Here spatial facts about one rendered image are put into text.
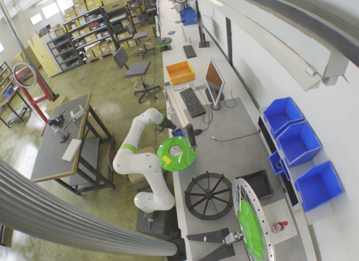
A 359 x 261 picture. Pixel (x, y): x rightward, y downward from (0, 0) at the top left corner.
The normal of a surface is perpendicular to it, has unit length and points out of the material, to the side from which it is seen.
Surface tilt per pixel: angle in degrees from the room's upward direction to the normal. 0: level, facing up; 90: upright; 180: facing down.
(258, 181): 0
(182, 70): 0
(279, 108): 88
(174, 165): 23
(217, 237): 18
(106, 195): 0
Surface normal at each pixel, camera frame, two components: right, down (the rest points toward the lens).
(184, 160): 0.04, -0.40
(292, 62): -0.72, -0.40
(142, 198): -0.18, -0.65
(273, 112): 0.10, 0.72
